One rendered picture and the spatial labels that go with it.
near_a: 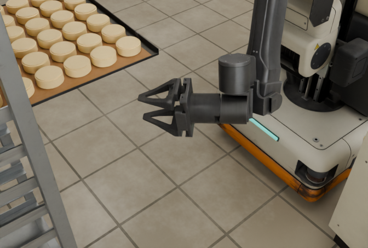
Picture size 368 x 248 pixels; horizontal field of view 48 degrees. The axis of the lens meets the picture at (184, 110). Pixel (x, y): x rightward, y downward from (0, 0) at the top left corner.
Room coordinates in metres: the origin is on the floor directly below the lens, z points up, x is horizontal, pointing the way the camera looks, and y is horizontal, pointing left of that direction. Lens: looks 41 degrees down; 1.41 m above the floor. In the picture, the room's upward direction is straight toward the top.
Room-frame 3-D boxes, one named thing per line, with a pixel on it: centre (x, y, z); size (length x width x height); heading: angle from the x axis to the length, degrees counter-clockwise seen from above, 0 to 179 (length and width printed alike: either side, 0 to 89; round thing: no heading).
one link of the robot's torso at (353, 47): (1.27, -0.49, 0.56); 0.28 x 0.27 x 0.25; 37
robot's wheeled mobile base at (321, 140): (1.41, -0.58, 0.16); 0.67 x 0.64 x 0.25; 127
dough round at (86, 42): (0.72, 0.19, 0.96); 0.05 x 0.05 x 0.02
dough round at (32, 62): (0.65, 0.29, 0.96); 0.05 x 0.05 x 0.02
